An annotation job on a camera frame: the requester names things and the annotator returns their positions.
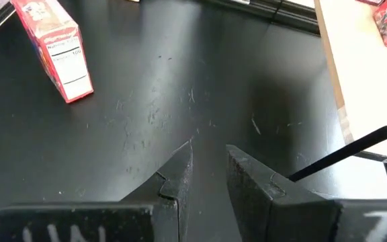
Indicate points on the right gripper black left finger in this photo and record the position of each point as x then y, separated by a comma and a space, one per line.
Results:
173, 188

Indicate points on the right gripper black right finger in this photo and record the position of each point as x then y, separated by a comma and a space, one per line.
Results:
257, 201

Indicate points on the black metal shelf leg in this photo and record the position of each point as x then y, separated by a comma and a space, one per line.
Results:
338, 154

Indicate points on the light wooden shelf board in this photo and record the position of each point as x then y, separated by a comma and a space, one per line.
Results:
365, 101

